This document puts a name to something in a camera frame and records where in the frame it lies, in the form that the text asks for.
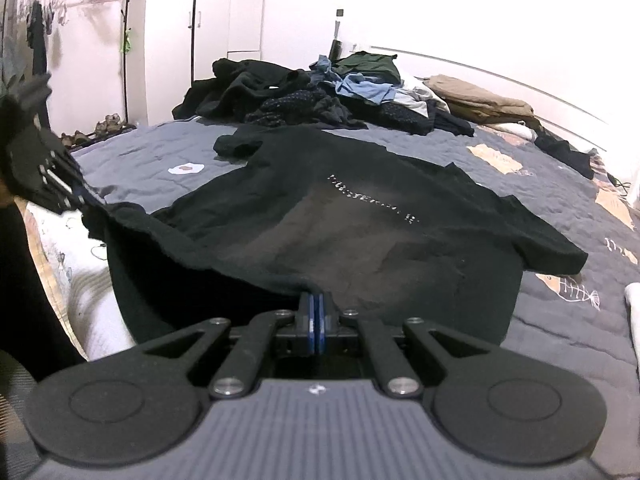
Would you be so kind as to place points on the white pillow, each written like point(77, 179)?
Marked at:
point(512, 130)

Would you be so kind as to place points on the tan folded garment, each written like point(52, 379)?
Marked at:
point(480, 100)

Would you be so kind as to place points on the white wardrobe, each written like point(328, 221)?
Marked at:
point(170, 60)

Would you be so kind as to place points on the black pole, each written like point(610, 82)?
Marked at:
point(195, 20)

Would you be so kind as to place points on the white folded garment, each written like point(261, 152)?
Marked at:
point(634, 302)

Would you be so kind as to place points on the black clothes rack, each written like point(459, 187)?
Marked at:
point(125, 60)

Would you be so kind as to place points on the black crumpled garment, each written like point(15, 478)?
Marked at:
point(565, 152)

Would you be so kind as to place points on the navy dotted garment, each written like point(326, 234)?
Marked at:
point(405, 117)
point(300, 107)

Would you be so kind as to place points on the green shirt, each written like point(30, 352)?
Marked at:
point(370, 66)

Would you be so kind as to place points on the grey quilted bedspread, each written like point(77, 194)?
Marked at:
point(550, 340)

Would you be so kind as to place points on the black hairbrush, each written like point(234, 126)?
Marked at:
point(334, 49)

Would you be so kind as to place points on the grey chair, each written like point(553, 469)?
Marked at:
point(17, 410)

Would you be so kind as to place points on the white grey shirt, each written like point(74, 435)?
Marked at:
point(417, 92)

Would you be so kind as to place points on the light blue shirt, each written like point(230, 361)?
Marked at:
point(365, 91)

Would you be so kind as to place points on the green hanging toy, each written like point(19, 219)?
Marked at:
point(127, 42)

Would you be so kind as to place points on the small black garment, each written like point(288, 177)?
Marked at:
point(452, 124)

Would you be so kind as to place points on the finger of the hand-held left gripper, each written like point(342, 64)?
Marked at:
point(70, 190)

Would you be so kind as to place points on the pile of unfolded clothes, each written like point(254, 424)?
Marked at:
point(500, 80)
point(240, 85)

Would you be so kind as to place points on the hanging dark trousers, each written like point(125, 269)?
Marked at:
point(37, 40)

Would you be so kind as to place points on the blue denim garment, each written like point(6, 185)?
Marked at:
point(321, 65)

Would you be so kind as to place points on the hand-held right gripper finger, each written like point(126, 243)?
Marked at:
point(322, 320)
point(310, 320)

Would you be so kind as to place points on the black t-shirt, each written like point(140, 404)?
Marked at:
point(325, 225)

